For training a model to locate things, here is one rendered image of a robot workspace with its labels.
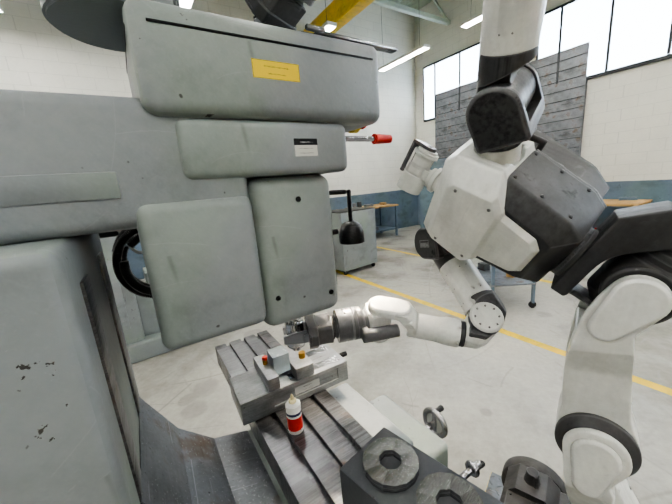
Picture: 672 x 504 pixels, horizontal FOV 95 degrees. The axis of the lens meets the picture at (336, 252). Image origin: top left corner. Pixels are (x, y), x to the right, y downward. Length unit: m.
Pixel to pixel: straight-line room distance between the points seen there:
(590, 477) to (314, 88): 0.97
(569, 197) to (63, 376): 0.86
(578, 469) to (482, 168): 0.67
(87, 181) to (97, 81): 6.91
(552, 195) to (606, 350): 0.32
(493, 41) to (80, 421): 0.80
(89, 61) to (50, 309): 7.17
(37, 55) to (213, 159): 7.08
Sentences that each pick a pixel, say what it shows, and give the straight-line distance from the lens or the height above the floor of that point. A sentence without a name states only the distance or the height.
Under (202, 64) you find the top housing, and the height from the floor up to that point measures 1.81.
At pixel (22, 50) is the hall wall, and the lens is 7.66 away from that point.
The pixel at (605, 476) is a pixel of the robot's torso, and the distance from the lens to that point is 0.95.
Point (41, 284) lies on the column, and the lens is 0.48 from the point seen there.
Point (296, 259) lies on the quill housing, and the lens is 0.67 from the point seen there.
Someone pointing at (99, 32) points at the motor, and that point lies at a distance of 0.77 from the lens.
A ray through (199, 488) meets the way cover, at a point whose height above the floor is 0.98.
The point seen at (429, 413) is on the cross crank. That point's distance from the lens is 1.42.
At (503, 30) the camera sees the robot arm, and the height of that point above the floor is 1.82.
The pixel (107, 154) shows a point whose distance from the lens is 0.58.
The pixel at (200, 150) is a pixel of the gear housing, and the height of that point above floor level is 1.68.
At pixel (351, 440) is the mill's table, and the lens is 0.94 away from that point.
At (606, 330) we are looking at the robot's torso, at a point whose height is 1.30.
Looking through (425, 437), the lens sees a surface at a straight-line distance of 1.22.
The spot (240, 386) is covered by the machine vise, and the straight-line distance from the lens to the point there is 1.05.
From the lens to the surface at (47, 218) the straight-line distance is 0.59.
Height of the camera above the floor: 1.61
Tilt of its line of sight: 13 degrees down
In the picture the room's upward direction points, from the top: 5 degrees counter-clockwise
